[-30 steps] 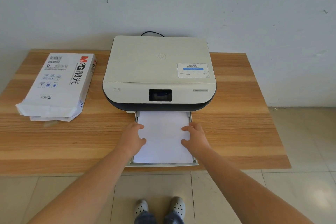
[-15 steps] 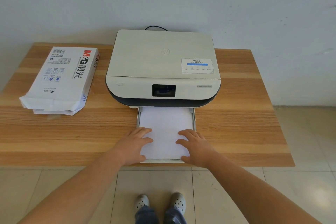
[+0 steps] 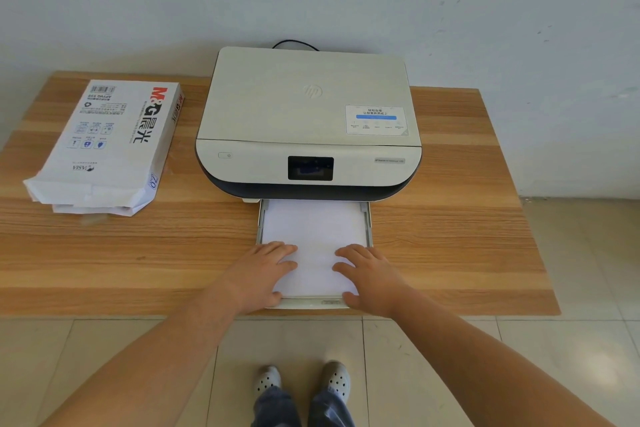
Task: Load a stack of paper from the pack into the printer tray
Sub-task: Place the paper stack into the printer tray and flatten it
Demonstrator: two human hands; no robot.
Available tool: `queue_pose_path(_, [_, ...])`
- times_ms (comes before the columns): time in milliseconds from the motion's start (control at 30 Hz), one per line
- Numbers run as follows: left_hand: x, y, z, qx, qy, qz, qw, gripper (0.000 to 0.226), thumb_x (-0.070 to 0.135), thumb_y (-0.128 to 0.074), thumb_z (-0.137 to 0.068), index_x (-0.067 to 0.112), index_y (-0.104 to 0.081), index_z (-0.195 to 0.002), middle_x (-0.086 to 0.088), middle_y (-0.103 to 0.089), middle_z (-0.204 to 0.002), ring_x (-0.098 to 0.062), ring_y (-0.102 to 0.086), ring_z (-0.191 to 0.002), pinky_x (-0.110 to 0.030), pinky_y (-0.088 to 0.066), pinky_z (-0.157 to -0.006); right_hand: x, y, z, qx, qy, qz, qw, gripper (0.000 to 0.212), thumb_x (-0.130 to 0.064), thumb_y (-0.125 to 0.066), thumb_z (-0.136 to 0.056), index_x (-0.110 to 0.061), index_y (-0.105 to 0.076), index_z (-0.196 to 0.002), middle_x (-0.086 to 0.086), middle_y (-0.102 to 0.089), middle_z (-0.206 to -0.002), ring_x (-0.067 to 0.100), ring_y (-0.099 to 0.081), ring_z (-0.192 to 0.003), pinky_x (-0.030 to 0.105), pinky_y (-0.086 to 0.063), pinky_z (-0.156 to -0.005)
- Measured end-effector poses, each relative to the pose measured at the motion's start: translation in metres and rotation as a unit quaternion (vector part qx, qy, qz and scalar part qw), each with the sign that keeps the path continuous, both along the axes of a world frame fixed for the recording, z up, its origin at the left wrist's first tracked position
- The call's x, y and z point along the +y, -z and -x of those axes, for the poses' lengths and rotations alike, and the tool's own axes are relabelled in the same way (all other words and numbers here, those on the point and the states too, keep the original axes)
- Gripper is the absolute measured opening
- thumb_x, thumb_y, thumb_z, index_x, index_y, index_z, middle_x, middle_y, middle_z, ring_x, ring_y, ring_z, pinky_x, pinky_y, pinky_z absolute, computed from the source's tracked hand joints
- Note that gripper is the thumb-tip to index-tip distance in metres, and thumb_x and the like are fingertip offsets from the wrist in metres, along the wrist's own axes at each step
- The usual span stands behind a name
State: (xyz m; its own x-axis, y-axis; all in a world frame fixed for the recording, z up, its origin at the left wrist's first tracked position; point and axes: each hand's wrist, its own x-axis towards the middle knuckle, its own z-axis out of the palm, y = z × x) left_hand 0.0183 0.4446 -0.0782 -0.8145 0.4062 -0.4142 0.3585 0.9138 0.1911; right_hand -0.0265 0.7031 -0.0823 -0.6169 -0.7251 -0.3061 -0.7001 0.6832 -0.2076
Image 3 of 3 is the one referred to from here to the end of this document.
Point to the person's left hand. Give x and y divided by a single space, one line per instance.
260 276

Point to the person's right hand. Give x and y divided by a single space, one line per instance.
375 284

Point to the white printer tray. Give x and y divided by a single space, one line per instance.
305 304

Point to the white paper sheets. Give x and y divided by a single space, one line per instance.
315 236

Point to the white printed paper package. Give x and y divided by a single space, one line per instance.
115 141

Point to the person's left forearm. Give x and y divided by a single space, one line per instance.
150 366

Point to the person's right forearm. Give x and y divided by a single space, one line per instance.
490 371

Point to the person's right white clog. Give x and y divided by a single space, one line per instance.
336 379

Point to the person's white clog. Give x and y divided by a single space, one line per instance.
336 379
267 379

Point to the person's left white clog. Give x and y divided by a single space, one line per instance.
267 379

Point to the white printer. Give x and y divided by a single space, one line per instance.
280 101

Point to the blue jeans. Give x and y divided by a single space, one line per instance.
275 411

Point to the white sticker blue stripe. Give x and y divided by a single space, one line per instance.
375 127

